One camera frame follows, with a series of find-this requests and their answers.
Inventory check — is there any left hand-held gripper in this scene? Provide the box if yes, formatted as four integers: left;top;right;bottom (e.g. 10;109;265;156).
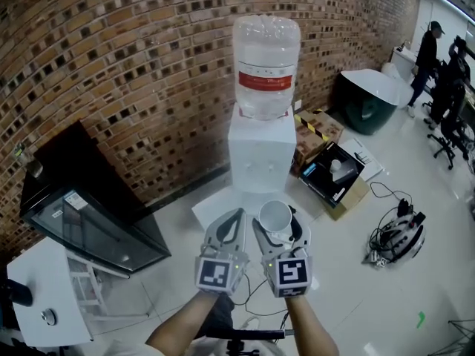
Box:
194;208;252;296

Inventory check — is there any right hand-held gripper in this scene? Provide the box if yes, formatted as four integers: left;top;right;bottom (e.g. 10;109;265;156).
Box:
252;206;315;299

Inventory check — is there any white cup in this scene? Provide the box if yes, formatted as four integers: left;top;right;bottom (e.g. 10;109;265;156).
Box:
258;200;294;233

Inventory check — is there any white water dispenser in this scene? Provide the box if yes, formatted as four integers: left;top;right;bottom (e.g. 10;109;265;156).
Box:
227;104;298;214

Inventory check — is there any person's right forearm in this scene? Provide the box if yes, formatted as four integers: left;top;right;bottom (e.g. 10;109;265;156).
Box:
284;294;341;356

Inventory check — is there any person's left forearm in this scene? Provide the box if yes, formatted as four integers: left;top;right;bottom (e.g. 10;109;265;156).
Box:
146;290;220;356

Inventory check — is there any white panel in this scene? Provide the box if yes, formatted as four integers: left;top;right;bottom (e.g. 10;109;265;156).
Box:
191;191;246;231

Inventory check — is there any white low cabinet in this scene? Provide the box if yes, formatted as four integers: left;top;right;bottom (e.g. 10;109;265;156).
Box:
392;46;422;85

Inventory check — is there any black product box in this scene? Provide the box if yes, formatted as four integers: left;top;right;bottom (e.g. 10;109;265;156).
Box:
299;142;367;210

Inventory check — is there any black stand base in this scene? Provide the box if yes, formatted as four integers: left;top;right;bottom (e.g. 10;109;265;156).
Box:
206;328;296;356

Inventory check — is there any white flat box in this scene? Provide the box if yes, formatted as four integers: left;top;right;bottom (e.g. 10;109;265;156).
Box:
339;137;385;183

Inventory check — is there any cardboard box with striped tape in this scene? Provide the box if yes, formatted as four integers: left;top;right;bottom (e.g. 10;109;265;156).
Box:
292;108;345;170

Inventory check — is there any black glass-door fridge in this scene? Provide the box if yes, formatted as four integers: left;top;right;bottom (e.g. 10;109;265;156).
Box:
19;120;172;274

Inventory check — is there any dark green white tub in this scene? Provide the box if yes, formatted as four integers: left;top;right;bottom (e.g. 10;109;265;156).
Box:
333;69;401;136

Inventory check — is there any clear water bottle red label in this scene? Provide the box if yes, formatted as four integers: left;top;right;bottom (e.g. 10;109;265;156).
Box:
232;14;301;122

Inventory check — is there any white side table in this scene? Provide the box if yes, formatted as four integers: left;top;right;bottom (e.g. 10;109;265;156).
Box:
6;237;94;348

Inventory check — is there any black office chair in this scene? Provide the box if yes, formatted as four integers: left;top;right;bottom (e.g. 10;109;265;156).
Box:
426;116;472;170

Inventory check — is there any glass jar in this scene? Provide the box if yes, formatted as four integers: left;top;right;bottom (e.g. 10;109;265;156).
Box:
14;142;44;179

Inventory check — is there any black tripod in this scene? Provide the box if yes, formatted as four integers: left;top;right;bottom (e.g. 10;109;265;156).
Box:
437;319;475;356

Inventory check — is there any black cylinder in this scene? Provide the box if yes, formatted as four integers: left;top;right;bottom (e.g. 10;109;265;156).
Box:
0;278;33;307

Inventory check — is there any black looped floor cable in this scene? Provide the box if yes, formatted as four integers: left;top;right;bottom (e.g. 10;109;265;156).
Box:
369;181;409;203

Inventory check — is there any white round device with cables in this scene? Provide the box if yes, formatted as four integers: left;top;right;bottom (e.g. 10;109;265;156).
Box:
361;197;427;268

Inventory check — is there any white wire rack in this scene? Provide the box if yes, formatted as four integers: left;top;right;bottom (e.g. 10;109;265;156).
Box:
66;250;151;318

